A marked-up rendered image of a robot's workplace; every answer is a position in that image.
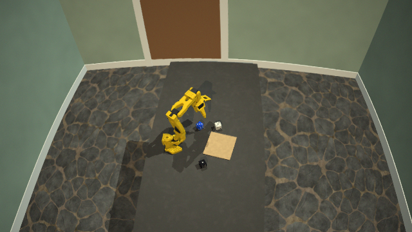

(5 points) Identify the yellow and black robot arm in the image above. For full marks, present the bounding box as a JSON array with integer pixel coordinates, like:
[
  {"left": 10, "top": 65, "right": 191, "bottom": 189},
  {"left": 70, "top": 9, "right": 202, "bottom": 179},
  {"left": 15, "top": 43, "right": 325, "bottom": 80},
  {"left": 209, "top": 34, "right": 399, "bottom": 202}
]
[{"left": 163, "top": 88, "right": 201, "bottom": 154}]

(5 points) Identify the white die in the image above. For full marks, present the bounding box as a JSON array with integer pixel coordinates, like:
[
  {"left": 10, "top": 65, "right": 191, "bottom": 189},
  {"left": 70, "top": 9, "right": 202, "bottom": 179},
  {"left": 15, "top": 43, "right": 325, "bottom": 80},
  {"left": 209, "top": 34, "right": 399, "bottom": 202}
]
[{"left": 214, "top": 122, "right": 221, "bottom": 130}]

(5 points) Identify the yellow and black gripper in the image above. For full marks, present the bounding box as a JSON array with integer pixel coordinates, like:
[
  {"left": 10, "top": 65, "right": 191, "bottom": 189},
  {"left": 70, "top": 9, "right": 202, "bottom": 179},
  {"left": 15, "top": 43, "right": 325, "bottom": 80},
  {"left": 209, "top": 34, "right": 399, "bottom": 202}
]
[{"left": 191, "top": 95, "right": 211, "bottom": 118}]

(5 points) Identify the black die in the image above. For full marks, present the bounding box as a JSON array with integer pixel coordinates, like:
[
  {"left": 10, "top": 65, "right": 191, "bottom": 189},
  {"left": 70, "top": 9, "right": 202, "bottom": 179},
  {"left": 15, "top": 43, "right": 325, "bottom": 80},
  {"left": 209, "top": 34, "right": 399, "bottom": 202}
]
[{"left": 199, "top": 159, "right": 207, "bottom": 168}]

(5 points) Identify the tan square mat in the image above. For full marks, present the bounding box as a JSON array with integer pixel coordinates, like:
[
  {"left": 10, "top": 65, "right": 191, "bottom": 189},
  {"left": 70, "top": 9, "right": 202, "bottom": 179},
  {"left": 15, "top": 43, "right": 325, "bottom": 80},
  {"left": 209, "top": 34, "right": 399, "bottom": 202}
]
[{"left": 203, "top": 132, "right": 237, "bottom": 160}]

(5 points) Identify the blue die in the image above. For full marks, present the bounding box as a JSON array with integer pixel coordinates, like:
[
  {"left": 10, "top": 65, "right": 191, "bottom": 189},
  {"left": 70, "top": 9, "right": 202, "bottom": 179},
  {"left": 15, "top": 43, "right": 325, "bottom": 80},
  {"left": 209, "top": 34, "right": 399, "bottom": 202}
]
[{"left": 196, "top": 122, "right": 203, "bottom": 130}]

